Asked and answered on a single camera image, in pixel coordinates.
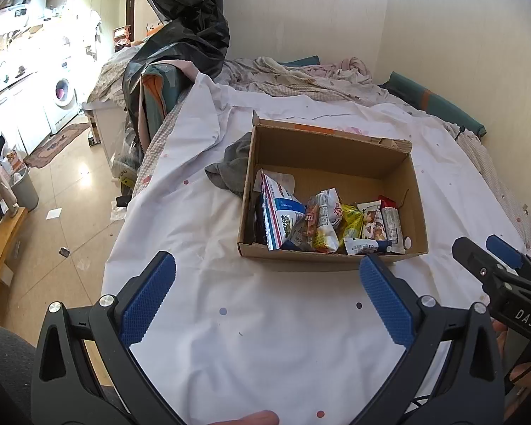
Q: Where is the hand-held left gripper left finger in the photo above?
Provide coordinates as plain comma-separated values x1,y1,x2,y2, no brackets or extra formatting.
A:
30,251,189,425

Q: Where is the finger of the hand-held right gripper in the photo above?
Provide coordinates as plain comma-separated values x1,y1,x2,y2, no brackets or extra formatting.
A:
452,236,507,295
486,234,531,284

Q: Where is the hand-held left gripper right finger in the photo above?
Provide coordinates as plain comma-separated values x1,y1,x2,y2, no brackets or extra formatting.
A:
349,254,507,425

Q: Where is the red white snack bar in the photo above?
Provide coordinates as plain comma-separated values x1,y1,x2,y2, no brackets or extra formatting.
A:
378,195,403,244

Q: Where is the cartoon rice cake packet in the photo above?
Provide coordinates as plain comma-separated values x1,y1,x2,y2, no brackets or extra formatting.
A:
358,202,385,240

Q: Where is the white yellow snack packet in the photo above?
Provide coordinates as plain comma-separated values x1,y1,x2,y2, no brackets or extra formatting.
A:
312,188,342,253

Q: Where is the clear dark snack packet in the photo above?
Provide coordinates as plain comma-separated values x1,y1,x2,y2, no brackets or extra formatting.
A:
287,217,315,249

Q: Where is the blue white snack packet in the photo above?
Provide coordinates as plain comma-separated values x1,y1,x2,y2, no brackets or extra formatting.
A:
257,169,307,251

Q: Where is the brown cardboard box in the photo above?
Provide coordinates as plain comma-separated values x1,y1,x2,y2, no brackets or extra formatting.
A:
236,110,429,260

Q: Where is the person's right hand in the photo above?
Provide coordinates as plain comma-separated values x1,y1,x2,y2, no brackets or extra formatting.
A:
491,319,531,408

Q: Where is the person's left hand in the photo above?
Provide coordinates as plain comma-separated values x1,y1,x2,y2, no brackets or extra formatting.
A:
228,409,280,425

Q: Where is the beige dotted quilt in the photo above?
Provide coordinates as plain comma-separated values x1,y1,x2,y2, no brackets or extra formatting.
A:
442,119,531,249

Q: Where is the clear plastic bag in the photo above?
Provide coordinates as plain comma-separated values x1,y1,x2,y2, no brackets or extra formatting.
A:
110,133,143,196

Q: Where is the dark grey cloth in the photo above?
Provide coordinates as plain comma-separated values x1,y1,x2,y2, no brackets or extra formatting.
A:
205,132,253,198

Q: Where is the teal orange rolled mat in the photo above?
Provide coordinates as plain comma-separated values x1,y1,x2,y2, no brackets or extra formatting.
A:
383,71,486,136

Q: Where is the yellow wooden bench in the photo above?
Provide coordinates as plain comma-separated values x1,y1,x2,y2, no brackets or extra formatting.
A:
0,206,31,319

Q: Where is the person's left leg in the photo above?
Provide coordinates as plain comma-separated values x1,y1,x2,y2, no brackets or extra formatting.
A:
0,321,40,425

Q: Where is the grey trash bin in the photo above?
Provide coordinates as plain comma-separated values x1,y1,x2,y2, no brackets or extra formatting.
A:
10,168,40,211

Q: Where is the patterned floor rug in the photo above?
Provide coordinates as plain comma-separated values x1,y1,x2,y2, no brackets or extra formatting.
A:
24,121,91,170

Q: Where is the white low table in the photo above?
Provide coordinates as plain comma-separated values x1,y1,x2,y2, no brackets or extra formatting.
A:
83,97,131,147

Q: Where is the teal orange folded mat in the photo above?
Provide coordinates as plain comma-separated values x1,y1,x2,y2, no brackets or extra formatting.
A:
139,63,195,151

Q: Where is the white washing machine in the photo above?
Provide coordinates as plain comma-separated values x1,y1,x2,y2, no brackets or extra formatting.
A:
44,68,81,121

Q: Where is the white kitchen cabinet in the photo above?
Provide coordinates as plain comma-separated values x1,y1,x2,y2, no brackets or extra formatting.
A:
0,68,54,155

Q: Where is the crumpled floral blanket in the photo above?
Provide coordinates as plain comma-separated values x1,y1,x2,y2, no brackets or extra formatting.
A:
223,55,388,107

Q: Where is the teal cushion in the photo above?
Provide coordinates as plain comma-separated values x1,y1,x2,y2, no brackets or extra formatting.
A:
278,55,320,68

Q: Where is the small red rack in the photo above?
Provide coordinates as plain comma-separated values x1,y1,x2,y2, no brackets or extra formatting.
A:
113,27,132,51

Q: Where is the black plastic bag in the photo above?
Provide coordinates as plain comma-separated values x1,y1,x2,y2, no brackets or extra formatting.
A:
123,0,230,111

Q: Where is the white appliance with display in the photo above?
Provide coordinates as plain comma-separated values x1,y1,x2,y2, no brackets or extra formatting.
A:
0,0,49,25

